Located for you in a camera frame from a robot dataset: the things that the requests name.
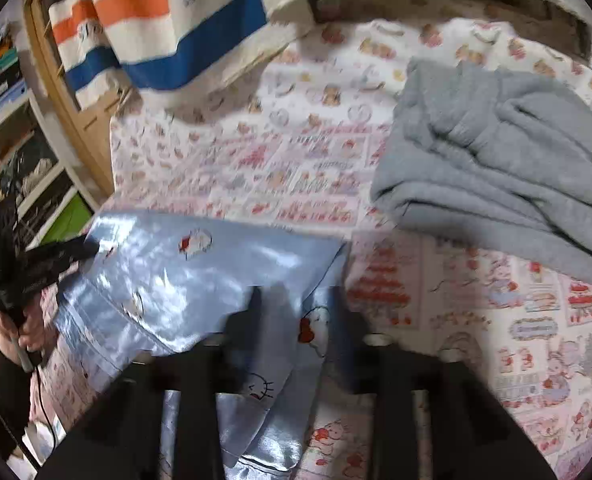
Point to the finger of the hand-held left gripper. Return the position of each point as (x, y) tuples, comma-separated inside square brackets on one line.
[(76, 250)]

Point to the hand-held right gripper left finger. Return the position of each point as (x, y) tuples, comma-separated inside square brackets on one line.
[(248, 317)]

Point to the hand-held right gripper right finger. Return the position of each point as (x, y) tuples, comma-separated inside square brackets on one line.
[(343, 320)]

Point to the light blue satin pants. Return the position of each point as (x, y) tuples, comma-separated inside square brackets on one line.
[(176, 280)]

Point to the person's left forearm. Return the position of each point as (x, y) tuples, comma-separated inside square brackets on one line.
[(1, 400)]

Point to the person's left hand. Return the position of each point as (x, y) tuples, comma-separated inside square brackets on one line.
[(28, 330)]

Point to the green storage bin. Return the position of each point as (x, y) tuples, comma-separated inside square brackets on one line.
[(66, 220)]

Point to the white shelf unit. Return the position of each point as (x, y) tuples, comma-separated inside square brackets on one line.
[(36, 170)]

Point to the stack of coloured storage boxes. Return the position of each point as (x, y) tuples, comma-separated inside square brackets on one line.
[(1, 75)]

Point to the folded grey clothing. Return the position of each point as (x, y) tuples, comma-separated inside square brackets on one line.
[(476, 160)]

